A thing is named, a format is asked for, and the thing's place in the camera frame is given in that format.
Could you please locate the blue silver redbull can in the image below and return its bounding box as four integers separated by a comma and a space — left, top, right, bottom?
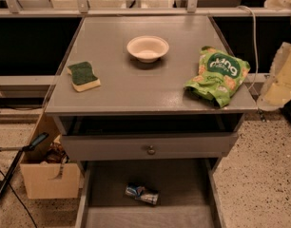
125, 183, 159, 205

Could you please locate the grey drawer cabinet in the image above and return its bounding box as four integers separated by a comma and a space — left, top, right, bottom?
44, 14, 259, 228

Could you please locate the grey open middle drawer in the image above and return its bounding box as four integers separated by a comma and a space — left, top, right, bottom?
75, 159, 226, 228

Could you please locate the round metal drawer knob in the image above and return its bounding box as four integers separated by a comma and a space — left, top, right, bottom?
147, 145, 156, 155

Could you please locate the grey top drawer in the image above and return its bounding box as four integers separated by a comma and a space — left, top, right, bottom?
53, 113, 244, 161

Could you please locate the green snack bag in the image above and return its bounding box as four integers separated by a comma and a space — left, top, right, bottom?
184, 47, 250, 107

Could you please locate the white paper bowl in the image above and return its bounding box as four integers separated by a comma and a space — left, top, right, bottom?
126, 36, 169, 63

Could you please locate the green yellow sponge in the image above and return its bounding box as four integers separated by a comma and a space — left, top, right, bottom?
67, 62, 101, 92

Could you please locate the cardboard box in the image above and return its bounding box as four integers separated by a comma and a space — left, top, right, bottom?
20, 113, 82, 200

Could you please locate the white cable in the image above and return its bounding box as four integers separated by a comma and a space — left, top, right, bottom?
237, 5, 260, 92

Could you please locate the metal railing frame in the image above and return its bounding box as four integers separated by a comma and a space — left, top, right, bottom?
0, 0, 291, 19

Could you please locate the black tool with handle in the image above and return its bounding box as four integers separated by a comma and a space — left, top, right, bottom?
0, 132, 49, 199

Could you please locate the black floor cable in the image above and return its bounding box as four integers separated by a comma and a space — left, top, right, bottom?
0, 163, 39, 228

